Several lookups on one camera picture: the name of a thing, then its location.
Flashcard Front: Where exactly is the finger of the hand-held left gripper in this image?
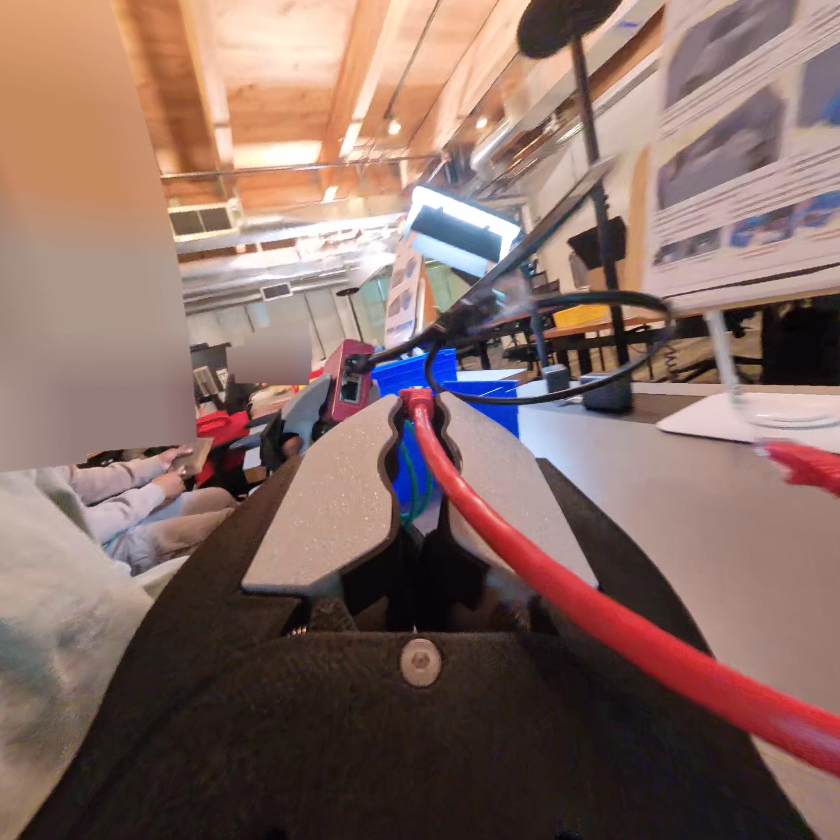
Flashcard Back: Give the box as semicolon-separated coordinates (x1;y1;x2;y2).
281;373;337;455

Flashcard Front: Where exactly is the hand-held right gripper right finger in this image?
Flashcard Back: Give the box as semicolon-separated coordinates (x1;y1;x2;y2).
420;392;599;618

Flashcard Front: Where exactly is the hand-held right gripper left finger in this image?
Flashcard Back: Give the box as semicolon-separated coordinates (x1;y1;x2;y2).
241;394;417;618

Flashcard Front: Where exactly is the red ethernet splitter box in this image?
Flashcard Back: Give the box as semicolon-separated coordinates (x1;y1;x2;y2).
326;339;383;422

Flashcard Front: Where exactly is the green ethernet cable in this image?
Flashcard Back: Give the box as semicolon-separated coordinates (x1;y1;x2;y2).
395;420;436;530

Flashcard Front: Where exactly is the blue plastic bin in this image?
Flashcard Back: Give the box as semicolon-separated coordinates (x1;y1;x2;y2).
369;348;524;511

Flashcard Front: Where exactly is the red ethernet cable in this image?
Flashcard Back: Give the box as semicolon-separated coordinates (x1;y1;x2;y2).
399;387;840;780

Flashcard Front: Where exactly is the black cable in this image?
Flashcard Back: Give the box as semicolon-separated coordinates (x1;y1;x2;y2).
348;157;676;406

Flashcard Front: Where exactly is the slim floor lamp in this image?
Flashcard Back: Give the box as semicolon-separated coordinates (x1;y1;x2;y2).
336;285;366;343

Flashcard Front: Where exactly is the black power adapter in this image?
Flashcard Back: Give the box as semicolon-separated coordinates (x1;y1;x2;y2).
579;372;635;415

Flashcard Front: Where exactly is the black tripod stand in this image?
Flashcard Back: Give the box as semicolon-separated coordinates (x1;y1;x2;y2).
517;261;553;389

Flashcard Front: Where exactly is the wooden-edged background table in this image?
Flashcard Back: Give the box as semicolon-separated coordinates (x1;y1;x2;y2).
459;307;672;376

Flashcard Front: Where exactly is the yellow plastic bin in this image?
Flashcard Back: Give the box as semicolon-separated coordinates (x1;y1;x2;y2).
553;304;616;329

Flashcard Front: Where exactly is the studio light panel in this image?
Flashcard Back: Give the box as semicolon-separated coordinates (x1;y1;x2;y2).
402;185;524;281

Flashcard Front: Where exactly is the black floor lamp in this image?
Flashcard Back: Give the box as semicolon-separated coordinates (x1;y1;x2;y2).
516;0;632;389

